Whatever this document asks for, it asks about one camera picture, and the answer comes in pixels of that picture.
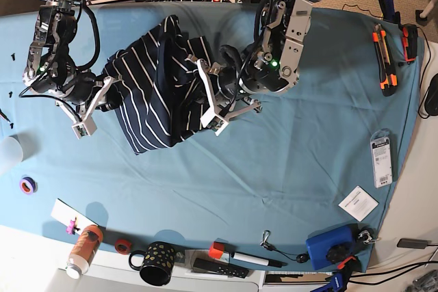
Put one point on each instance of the red tape roll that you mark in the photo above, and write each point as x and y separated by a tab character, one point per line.
123	246

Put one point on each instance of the metal carabiner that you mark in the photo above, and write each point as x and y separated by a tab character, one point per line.
264	242

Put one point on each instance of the orange black utility knife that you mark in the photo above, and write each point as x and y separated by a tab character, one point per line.
387	70

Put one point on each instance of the blue box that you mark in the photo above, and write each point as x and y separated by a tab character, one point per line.
331	247

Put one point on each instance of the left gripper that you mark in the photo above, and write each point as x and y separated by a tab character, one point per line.
226	93

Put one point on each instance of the blue black clamp top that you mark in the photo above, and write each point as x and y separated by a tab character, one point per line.
388	11

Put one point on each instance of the translucent plastic cup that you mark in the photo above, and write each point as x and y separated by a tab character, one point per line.
11	154

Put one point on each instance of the black remote control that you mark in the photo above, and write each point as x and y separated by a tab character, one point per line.
221	268

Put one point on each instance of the white square card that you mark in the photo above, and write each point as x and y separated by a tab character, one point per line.
358	203

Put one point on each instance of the navy white striped t-shirt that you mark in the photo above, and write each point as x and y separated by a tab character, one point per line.
159	92

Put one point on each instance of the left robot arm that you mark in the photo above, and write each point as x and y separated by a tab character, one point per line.
268	65

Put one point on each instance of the clear plastic blister pack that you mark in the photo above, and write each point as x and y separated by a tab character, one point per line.
380	148

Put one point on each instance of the black power adapter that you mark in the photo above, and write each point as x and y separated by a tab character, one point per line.
418	244

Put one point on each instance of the blue clamp bottom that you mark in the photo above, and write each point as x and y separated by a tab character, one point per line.
339	280

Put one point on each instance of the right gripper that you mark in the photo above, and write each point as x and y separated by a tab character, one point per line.
87	89

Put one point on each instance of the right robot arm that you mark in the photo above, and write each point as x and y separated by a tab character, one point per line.
51	72

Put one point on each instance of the pink clip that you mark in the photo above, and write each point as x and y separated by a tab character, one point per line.
71	228

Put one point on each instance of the black mug gold leaves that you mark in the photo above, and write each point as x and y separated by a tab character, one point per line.
155	264

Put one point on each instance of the red orange cube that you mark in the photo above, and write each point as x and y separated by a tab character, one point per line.
216	250

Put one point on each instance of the teal table cloth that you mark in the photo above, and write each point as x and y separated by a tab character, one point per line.
284	169

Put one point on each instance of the purple tape roll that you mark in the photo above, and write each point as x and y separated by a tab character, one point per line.
27	185

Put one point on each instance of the white paper sheet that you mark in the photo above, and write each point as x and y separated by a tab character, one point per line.
63	213

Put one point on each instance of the black round object right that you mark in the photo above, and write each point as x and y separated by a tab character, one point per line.
431	100

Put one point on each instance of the orange black tool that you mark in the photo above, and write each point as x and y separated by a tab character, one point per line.
409	42

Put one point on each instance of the white black marker pen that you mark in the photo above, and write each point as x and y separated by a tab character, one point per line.
257	260

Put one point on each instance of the orange bottle white cap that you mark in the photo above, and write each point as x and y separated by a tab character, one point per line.
84	251

